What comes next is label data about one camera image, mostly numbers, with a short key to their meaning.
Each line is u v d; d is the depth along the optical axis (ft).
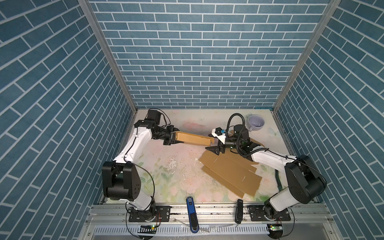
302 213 2.48
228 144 2.42
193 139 2.56
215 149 2.42
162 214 2.38
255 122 3.57
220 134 2.32
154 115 2.23
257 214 2.41
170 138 2.35
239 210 2.47
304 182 1.47
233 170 2.95
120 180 1.42
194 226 2.19
